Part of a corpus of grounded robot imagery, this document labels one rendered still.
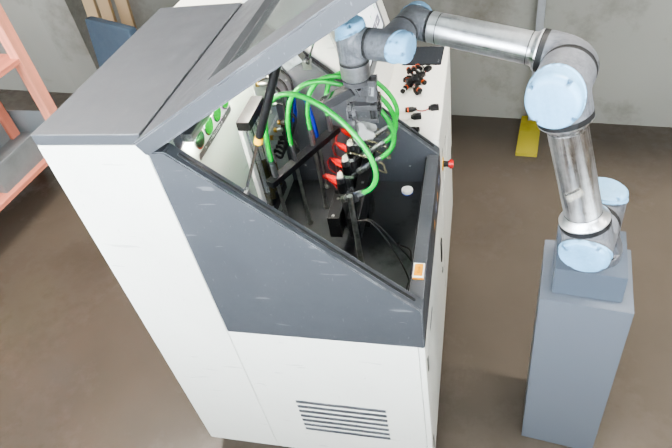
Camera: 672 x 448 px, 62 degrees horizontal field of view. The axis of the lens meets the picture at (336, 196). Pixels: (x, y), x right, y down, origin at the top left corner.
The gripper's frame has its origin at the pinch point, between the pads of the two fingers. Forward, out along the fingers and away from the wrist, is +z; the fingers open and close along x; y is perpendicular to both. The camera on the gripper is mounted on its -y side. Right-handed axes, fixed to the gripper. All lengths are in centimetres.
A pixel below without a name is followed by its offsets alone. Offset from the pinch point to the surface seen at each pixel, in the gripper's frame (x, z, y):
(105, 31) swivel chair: 130, 20, -164
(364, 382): -35, 64, 0
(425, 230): -6.2, 27.2, 17.8
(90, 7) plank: 184, 27, -209
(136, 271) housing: -36, 18, -58
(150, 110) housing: -26, -28, -40
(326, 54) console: 34.5, -9.2, -15.0
